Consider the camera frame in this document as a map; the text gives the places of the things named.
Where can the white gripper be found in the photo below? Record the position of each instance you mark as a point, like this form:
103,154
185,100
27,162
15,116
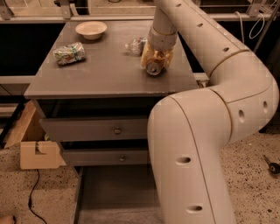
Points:
161,41

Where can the orange soda can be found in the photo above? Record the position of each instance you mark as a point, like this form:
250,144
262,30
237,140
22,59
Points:
154,66

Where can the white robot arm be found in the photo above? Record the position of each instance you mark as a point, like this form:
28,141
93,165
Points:
187,130

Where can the grey drawer cabinet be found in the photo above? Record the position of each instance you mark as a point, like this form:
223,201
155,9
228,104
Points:
109,83

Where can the grey top drawer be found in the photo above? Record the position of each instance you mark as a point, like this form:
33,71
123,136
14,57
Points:
75,130

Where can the grey middle drawer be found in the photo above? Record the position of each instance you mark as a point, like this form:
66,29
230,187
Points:
129,156

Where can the grey open bottom drawer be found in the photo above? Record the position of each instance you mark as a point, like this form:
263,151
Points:
117,194

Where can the clear plastic water bottle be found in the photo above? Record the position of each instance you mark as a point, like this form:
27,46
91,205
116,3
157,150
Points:
136,46

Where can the metal railing beam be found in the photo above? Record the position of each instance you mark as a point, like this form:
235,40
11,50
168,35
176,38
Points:
202,79

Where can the white paper bowl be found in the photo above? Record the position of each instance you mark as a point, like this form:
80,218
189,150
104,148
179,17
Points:
91,30

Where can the crumpled green chip bag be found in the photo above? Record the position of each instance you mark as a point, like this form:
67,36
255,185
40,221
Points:
69,54

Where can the cardboard box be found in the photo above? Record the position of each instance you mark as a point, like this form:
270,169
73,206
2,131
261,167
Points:
35,151

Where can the black caster wheel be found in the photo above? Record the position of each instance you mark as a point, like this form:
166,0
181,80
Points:
274,168

